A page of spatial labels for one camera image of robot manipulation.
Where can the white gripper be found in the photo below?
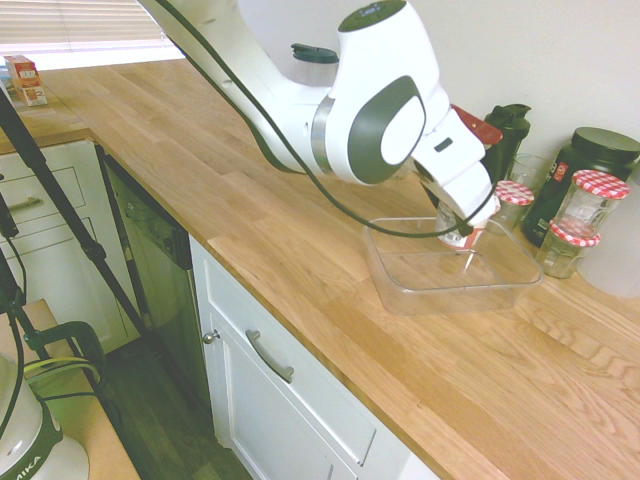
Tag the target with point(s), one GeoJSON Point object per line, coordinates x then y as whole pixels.
{"type": "Point", "coordinates": [460, 175]}

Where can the cereal cup with printed lid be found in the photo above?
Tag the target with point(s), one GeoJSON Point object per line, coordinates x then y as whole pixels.
{"type": "Point", "coordinates": [457, 235]}

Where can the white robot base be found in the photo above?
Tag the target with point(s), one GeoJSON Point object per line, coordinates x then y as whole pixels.
{"type": "Point", "coordinates": [30, 435]}

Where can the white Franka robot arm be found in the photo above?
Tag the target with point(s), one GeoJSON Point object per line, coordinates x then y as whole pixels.
{"type": "Point", "coordinates": [380, 75]}

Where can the clear square plastic container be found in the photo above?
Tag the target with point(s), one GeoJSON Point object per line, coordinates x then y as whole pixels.
{"type": "Point", "coordinates": [450, 290]}

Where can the red-checked-lid glass jar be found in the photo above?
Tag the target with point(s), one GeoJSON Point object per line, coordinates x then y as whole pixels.
{"type": "Point", "coordinates": [592, 205]}
{"type": "Point", "coordinates": [511, 205]}
{"type": "Point", "coordinates": [565, 255]}

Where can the dark green shaker bottle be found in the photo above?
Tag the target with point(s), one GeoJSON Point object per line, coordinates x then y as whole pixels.
{"type": "Point", "coordinates": [507, 140]}

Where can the small clear drinking glass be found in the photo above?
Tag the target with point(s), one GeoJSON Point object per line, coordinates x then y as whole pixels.
{"type": "Point", "coordinates": [529, 172]}

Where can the dark Vega Sport tub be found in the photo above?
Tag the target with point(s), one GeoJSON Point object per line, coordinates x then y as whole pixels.
{"type": "Point", "coordinates": [595, 155]}

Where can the large clear green-lid canister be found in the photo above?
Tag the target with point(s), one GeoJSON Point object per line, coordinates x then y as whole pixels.
{"type": "Point", "coordinates": [315, 62]}

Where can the white cabinet drawer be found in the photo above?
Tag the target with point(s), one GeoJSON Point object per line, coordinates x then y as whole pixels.
{"type": "Point", "coordinates": [300, 380]}

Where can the silver cabinet knob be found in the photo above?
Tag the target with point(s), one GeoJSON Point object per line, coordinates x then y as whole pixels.
{"type": "Point", "coordinates": [211, 337]}

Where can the black dishwasher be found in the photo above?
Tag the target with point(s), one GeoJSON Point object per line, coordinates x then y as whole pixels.
{"type": "Point", "coordinates": [150, 260]}

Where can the white side cabinet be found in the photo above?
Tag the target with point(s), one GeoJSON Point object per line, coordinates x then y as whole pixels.
{"type": "Point", "coordinates": [55, 170]}

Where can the white window blinds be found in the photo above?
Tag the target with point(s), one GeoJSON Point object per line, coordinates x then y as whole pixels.
{"type": "Point", "coordinates": [75, 25]}

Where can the red and white carton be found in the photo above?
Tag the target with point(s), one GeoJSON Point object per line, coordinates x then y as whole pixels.
{"type": "Point", "coordinates": [27, 82]}

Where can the red-brown wrist camera mount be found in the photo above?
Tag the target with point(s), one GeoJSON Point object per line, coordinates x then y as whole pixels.
{"type": "Point", "coordinates": [477, 125]}

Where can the black camera tripod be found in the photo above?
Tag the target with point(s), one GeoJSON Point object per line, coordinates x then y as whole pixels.
{"type": "Point", "coordinates": [60, 195]}

